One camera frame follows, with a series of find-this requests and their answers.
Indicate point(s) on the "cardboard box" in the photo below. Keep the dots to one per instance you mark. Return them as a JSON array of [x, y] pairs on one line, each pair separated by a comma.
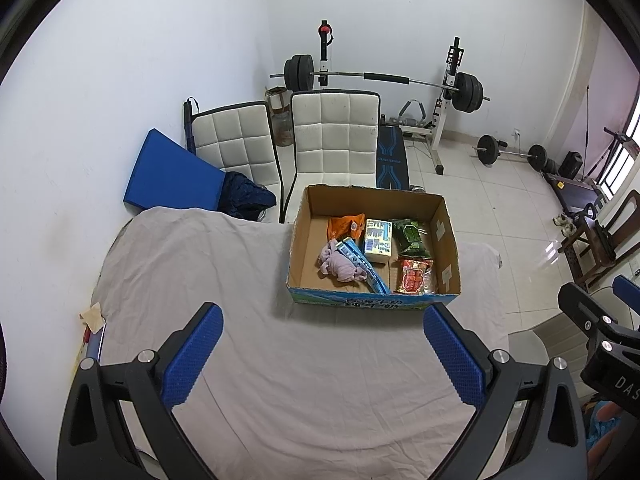
[[306, 220]]

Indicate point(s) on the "orange snack packet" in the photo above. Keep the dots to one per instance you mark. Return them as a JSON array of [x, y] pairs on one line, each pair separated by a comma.
[[345, 225]]

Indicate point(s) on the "grey tablecloth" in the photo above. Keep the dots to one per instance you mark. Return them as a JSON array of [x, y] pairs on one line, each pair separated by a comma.
[[300, 360]]

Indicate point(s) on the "white quilted chair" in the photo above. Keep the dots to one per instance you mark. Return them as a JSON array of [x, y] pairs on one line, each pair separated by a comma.
[[240, 145], [332, 130]]

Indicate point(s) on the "short barbell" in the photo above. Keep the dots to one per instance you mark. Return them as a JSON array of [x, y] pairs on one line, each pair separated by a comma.
[[510, 152]]

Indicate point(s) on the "treadmill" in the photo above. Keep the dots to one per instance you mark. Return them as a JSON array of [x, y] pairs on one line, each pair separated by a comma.
[[572, 192]]

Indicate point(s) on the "green snack packet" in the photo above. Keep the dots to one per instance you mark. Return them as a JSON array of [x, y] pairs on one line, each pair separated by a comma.
[[412, 237]]

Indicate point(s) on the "pair of white shoes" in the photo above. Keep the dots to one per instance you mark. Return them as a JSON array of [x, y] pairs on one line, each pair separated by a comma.
[[564, 224]]

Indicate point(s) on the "black stand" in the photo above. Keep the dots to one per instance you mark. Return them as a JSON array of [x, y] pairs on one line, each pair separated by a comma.
[[614, 147]]

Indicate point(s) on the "white weight bench rack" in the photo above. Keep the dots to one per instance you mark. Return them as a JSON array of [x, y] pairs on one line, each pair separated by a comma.
[[445, 110]]

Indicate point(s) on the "window frame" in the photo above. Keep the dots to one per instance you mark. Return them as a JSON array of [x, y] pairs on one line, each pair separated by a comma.
[[620, 165]]

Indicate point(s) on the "grey cloth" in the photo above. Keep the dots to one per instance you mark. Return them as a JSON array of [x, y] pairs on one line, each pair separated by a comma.
[[340, 265]]

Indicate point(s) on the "blue foam mat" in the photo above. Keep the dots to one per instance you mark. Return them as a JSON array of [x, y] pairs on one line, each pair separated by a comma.
[[170, 170]]

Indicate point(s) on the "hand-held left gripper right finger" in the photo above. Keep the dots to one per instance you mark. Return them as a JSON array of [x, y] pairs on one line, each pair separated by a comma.
[[452, 355]]

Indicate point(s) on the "long barbell with black plates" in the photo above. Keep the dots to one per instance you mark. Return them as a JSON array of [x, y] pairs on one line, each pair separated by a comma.
[[385, 77]]

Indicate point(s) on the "yellow and blue tissue pack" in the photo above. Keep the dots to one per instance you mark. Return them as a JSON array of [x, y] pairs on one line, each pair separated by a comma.
[[377, 240]]

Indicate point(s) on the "dark blue jacket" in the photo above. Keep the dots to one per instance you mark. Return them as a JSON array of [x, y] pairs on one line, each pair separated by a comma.
[[245, 195]]

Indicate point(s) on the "dark wooden chair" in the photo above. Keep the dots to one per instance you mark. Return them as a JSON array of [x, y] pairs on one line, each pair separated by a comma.
[[597, 245]]

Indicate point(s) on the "long blue packet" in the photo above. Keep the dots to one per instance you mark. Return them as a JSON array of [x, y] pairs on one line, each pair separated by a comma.
[[372, 275]]

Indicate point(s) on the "red snack packet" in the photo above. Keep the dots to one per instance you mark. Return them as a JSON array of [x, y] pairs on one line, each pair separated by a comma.
[[414, 277]]

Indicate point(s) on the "beige plastic chair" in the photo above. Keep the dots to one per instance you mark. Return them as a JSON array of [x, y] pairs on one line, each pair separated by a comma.
[[565, 330]]

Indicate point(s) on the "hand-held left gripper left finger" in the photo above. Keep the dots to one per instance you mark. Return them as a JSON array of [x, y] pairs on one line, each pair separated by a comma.
[[195, 355]]

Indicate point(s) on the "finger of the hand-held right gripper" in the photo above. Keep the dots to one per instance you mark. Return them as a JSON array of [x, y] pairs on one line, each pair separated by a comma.
[[629, 290], [587, 312]]

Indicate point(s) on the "black speaker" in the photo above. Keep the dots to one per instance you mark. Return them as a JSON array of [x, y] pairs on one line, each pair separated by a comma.
[[571, 164]]

